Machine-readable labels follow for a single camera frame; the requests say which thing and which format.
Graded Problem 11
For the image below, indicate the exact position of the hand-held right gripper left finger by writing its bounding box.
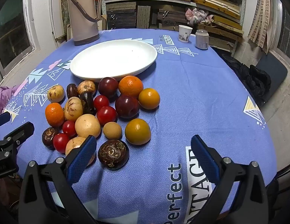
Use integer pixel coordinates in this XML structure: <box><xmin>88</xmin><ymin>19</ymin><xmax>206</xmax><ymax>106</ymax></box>
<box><xmin>18</xmin><ymin>135</ymin><xmax>99</xmax><ymax>224</ymax></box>

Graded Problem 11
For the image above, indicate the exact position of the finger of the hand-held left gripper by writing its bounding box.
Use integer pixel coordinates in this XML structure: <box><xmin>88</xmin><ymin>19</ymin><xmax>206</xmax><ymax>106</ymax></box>
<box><xmin>0</xmin><ymin>121</ymin><xmax>35</xmax><ymax>159</ymax></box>
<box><xmin>0</xmin><ymin>112</ymin><xmax>11</xmax><ymax>129</ymax></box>

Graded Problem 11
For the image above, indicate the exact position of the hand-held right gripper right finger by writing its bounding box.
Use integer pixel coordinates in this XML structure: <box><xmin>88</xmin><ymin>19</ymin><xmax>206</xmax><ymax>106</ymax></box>
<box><xmin>185</xmin><ymin>135</ymin><xmax>269</xmax><ymax>224</ymax></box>

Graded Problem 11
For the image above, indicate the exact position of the tan smooth round fruit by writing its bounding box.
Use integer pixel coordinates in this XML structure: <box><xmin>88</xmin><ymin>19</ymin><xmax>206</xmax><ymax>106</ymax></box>
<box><xmin>65</xmin><ymin>136</ymin><xmax>95</xmax><ymax>166</ymax></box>
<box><xmin>75</xmin><ymin>114</ymin><xmax>101</xmax><ymax>139</ymax></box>

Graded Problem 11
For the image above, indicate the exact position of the red cherry tomato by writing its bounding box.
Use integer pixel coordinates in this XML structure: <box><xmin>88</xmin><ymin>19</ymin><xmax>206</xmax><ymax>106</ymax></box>
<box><xmin>53</xmin><ymin>133</ymin><xmax>70</xmax><ymax>154</ymax></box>
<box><xmin>93</xmin><ymin>95</ymin><xmax>109</xmax><ymax>111</ymax></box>
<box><xmin>97</xmin><ymin>106</ymin><xmax>117</xmax><ymax>126</ymax></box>
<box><xmin>62</xmin><ymin>121</ymin><xmax>77</xmax><ymax>138</ymax></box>

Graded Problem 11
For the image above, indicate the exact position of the brown water chestnut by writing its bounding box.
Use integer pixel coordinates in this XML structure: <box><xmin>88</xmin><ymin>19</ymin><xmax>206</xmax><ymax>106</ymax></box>
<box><xmin>98</xmin><ymin>139</ymin><xmax>130</xmax><ymax>170</ymax></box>
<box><xmin>42</xmin><ymin>127</ymin><xmax>59</xmax><ymax>150</ymax></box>
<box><xmin>80</xmin><ymin>91</ymin><xmax>97</xmax><ymax>115</ymax></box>
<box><xmin>67</xmin><ymin>83</ymin><xmax>79</xmax><ymax>99</ymax></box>

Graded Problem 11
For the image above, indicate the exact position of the small tan longan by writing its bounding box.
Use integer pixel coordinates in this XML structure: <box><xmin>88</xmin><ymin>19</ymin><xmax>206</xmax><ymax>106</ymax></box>
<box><xmin>103</xmin><ymin>122</ymin><xmax>122</xmax><ymax>140</ymax></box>

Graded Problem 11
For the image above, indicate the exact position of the tan speckled round fruit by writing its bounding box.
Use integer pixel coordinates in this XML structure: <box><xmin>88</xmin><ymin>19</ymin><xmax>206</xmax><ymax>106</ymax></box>
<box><xmin>47</xmin><ymin>85</ymin><xmax>65</xmax><ymax>103</ymax></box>
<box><xmin>64</xmin><ymin>97</ymin><xmax>84</xmax><ymax>122</ymax></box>
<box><xmin>77</xmin><ymin>80</ymin><xmax>96</xmax><ymax>96</ymax></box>

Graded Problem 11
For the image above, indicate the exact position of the yellow green citrus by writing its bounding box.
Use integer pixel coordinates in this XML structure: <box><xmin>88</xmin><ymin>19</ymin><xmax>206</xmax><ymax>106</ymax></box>
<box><xmin>125</xmin><ymin>119</ymin><xmax>152</xmax><ymax>144</ymax></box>

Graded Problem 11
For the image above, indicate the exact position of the dark red plum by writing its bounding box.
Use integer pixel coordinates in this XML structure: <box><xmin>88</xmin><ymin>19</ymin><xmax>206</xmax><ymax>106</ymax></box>
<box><xmin>115</xmin><ymin>95</ymin><xmax>140</xmax><ymax>119</ymax></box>
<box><xmin>98</xmin><ymin>77</ymin><xmax>119</xmax><ymax>98</ymax></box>

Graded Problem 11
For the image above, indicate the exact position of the yellow orange citrus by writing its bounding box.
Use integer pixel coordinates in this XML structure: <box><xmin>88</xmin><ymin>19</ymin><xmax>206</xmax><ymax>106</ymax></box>
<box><xmin>138</xmin><ymin>88</ymin><xmax>161</xmax><ymax>110</ymax></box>

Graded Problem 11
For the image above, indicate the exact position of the large orange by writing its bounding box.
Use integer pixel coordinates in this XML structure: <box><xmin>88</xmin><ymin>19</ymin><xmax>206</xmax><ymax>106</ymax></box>
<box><xmin>118</xmin><ymin>75</ymin><xmax>144</xmax><ymax>98</ymax></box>

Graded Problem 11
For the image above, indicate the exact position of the white oval plate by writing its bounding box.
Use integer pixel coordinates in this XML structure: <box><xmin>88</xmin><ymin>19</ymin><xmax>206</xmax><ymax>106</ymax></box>
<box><xmin>70</xmin><ymin>40</ymin><xmax>158</xmax><ymax>83</ymax></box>

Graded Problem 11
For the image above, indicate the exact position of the purple shiny cloth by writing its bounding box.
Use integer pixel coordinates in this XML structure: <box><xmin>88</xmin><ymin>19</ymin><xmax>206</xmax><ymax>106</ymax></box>
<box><xmin>0</xmin><ymin>85</ymin><xmax>20</xmax><ymax>116</ymax></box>

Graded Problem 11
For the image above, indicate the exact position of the blue printed tablecloth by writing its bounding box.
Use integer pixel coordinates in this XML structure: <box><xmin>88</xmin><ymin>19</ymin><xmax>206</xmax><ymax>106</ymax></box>
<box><xmin>0</xmin><ymin>28</ymin><xmax>277</xmax><ymax>224</ymax></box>

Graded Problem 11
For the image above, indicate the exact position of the sliding glass window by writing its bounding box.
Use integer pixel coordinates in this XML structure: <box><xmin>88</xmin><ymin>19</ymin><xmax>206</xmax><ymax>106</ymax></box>
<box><xmin>0</xmin><ymin>0</ymin><xmax>40</xmax><ymax>80</ymax></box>

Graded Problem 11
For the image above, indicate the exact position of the black jacket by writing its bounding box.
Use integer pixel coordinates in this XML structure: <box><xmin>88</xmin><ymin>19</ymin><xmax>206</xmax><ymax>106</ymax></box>
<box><xmin>220</xmin><ymin>54</ymin><xmax>272</xmax><ymax>108</ymax></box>

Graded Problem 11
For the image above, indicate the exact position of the dark blue chair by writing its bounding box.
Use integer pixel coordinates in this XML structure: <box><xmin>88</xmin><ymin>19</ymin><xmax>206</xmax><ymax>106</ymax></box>
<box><xmin>250</xmin><ymin>51</ymin><xmax>288</xmax><ymax>103</ymax></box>

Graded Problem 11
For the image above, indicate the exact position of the grey drink can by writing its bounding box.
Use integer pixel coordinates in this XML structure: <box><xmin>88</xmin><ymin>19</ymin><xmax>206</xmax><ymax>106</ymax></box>
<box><xmin>195</xmin><ymin>29</ymin><xmax>209</xmax><ymax>50</ymax></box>

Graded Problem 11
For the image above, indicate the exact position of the beige thermos jug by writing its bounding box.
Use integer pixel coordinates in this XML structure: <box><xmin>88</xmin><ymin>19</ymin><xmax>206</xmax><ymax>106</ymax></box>
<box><xmin>67</xmin><ymin>0</ymin><xmax>103</xmax><ymax>46</ymax></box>

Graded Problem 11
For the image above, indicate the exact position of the printed paper cup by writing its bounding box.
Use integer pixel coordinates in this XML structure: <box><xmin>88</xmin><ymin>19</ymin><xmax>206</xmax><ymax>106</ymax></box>
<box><xmin>178</xmin><ymin>25</ymin><xmax>193</xmax><ymax>43</ymax></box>

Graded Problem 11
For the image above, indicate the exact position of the green marbled board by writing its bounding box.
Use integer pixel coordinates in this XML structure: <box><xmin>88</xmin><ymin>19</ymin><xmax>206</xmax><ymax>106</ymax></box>
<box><xmin>60</xmin><ymin>0</ymin><xmax>71</xmax><ymax>26</ymax></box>

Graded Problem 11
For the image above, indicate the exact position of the pink crumpled cloth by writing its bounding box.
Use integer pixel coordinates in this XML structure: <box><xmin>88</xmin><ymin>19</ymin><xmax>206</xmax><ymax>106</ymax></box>
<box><xmin>185</xmin><ymin>7</ymin><xmax>214</xmax><ymax>26</ymax></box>

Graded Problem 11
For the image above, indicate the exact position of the shelf of stacked boards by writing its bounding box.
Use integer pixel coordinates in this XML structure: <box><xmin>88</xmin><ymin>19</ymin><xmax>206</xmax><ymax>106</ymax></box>
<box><xmin>66</xmin><ymin>0</ymin><xmax>245</xmax><ymax>52</ymax></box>

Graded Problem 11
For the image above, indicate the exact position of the brick pattern hanging cloth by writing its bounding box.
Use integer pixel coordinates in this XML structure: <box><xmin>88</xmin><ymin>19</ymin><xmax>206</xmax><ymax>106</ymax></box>
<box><xmin>247</xmin><ymin>0</ymin><xmax>276</xmax><ymax>54</ymax></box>

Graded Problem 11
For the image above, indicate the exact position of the window with metal grille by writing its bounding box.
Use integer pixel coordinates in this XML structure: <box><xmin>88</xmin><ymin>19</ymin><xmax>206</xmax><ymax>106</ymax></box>
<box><xmin>269</xmin><ymin>0</ymin><xmax>290</xmax><ymax>61</ymax></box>

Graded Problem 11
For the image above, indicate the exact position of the white metal shelf rack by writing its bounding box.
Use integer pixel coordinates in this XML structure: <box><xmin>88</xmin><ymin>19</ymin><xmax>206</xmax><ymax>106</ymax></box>
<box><xmin>101</xmin><ymin>0</ymin><xmax>246</xmax><ymax>56</ymax></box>

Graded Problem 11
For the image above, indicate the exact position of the wooden picture frame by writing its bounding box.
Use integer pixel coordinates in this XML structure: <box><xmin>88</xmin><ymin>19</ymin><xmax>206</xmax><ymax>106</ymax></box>
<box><xmin>98</xmin><ymin>14</ymin><xmax>108</xmax><ymax>31</ymax></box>

